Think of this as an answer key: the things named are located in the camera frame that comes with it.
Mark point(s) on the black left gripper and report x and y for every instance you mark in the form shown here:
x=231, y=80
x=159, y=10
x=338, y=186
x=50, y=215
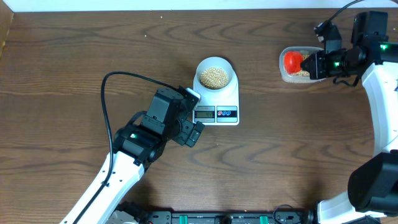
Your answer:
x=186, y=127

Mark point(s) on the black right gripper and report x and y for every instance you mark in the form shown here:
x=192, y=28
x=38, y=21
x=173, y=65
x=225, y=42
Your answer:
x=317, y=71

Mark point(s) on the soybeans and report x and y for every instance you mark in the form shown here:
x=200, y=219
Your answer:
x=214, y=78
x=302, y=73

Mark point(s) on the orange plastic measuring scoop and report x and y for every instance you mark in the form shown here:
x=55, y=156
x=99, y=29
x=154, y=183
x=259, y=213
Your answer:
x=292, y=62

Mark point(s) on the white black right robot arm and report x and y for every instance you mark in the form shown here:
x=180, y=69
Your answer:
x=372, y=188

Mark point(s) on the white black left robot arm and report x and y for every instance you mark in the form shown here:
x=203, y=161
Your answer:
x=135, y=148

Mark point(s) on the white digital kitchen scale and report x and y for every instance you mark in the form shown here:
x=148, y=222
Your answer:
x=217, y=107

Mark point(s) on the grey round bowl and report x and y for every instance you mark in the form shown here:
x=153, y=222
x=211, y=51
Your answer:
x=215, y=62

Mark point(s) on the clear plastic container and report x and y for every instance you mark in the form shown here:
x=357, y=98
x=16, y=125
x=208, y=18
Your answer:
x=295, y=78

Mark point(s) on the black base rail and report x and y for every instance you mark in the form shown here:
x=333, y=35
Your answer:
x=131, y=213

